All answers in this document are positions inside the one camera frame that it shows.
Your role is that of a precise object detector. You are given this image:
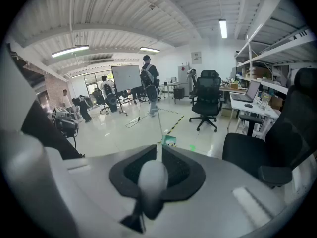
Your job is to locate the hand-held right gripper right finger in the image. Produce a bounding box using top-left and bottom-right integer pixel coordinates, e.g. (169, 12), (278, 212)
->
(162, 145), (206, 201)

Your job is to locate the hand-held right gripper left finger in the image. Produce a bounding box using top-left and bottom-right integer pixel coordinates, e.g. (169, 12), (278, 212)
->
(109, 144), (157, 198)

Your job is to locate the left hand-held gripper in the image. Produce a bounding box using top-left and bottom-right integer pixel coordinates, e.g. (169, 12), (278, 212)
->
(51, 105), (80, 139)

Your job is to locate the green dustpan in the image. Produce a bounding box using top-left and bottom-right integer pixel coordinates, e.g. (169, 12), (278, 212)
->
(157, 108), (178, 147)

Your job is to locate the black mesh office chair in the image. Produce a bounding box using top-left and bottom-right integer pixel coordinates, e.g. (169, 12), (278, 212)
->
(92, 88), (110, 115)
(222, 67), (317, 189)
(189, 69), (222, 133)

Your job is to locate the yellow black hazard tape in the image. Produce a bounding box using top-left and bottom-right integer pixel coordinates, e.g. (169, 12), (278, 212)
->
(155, 107), (185, 135)

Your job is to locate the long ceiling light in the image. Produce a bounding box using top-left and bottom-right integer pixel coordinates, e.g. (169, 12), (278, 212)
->
(51, 45), (90, 59)
(218, 18), (228, 39)
(139, 46), (161, 53)

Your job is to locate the black cabinet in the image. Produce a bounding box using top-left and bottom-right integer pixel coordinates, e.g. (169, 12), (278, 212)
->
(173, 87), (185, 100)

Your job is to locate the white table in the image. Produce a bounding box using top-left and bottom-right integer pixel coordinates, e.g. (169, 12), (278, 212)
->
(158, 81), (184, 99)

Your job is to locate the white desk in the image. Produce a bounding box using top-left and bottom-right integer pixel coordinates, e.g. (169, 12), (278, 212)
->
(227, 92), (280, 136)

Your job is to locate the office chair with white headrest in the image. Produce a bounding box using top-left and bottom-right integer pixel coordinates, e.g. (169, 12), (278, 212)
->
(187, 68), (199, 99)

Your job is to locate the grey black backpack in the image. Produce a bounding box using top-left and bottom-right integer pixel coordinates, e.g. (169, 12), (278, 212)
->
(140, 64), (159, 101)

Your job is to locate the wooden workbench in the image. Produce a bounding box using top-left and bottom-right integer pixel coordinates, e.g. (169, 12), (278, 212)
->
(219, 83), (248, 95)

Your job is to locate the white fridge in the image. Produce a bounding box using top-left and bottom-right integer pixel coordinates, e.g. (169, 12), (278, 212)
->
(177, 65), (191, 90)

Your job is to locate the open laptop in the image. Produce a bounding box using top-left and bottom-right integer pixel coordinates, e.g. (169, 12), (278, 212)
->
(230, 80), (261, 103)

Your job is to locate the white metal shelving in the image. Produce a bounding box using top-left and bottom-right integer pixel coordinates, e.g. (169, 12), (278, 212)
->
(234, 23), (317, 96)

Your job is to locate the black floor cable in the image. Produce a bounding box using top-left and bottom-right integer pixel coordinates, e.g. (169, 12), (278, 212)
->
(125, 102), (152, 128)

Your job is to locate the wall poster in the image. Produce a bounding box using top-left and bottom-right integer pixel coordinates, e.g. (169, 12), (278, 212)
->
(191, 51), (202, 65)

